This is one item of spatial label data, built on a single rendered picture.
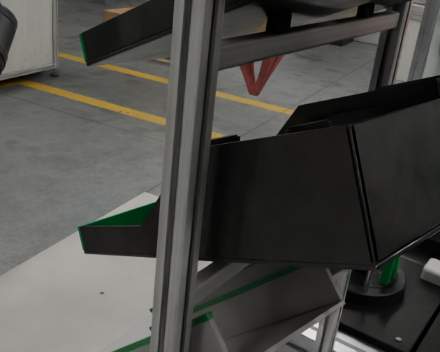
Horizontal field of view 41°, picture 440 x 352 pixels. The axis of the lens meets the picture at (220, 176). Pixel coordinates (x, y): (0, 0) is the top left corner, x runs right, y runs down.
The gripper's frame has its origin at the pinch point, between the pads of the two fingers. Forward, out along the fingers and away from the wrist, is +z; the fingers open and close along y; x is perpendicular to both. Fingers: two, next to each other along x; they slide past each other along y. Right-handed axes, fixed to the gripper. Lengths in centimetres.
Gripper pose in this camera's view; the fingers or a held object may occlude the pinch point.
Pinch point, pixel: (254, 89)
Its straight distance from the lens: 86.9
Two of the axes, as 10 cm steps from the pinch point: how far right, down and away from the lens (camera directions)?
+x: -8.2, -2.9, 5.0
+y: 5.7, -2.8, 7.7
